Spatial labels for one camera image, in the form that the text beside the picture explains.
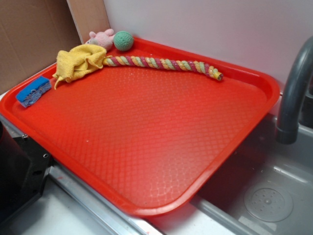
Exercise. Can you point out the round sink drain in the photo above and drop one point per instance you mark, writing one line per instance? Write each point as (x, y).
(268, 202)

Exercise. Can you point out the blue sponge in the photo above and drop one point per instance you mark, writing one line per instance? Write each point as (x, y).
(33, 91)

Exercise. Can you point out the grey plastic sink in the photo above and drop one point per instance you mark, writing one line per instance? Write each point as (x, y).
(261, 159)

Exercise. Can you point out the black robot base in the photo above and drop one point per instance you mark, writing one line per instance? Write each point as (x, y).
(24, 166)

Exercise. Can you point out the red plastic tray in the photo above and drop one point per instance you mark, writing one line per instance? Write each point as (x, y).
(146, 139)

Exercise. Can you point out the pink plush toy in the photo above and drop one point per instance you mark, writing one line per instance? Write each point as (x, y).
(103, 39)

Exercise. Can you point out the brown cardboard panel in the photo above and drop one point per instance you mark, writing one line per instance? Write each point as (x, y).
(31, 34)

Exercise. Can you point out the yellow cloth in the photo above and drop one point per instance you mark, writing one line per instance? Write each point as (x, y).
(78, 62)

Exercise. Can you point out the green textured ball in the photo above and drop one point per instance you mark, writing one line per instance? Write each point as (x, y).
(123, 41)

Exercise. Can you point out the grey faucet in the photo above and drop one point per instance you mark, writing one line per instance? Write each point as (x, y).
(296, 106)

